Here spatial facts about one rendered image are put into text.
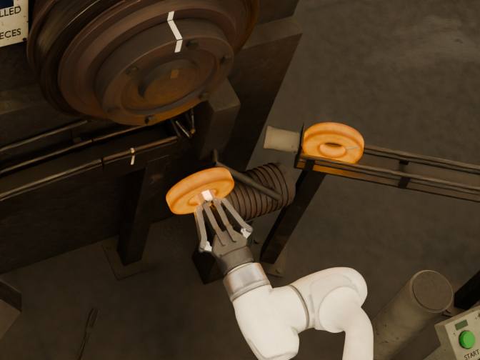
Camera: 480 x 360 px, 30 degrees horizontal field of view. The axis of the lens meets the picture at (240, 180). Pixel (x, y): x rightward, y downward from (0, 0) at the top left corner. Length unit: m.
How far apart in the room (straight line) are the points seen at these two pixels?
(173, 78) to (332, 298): 0.55
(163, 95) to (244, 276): 0.41
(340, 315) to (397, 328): 0.68
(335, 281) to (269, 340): 0.19
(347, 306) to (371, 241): 1.17
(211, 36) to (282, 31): 0.55
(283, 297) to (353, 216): 1.20
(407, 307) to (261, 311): 0.67
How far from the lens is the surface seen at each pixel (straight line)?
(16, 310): 2.08
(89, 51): 1.69
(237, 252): 1.89
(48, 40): 1.71
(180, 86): 1.79
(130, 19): 1.66
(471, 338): 2.30
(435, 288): 2.41
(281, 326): 1.85
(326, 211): 3.01
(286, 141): 2.27
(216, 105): 2.15
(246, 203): 2.35
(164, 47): 1.66
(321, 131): 2.22
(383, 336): 2.61
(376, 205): 3.09
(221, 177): 1.94
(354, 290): 1.91
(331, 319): 1.88
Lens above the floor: 2.56
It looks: 59 degrees down
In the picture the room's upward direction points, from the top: 23 degrees clockwise
